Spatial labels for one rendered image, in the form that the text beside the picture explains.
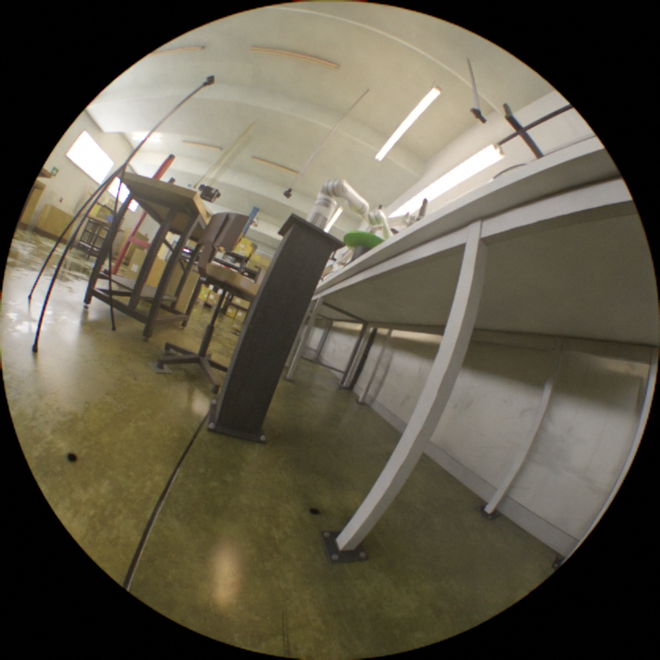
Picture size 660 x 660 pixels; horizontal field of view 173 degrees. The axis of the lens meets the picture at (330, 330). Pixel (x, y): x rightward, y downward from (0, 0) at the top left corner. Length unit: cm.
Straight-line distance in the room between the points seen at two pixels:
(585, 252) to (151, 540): 108
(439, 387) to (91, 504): 75
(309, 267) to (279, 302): 17
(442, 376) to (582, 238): 46
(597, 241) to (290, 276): 91
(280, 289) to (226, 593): 85
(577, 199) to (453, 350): 38
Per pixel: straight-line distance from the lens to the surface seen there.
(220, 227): 120
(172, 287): 261
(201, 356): 139
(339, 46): 412
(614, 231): 60
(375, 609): 60
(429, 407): 43
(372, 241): 117
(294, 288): 79
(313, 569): 59
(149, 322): 160
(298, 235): 83
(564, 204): 48
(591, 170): 49
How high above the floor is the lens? 49
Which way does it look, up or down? 2 degrees up
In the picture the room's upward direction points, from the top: 22 degrees clockwise
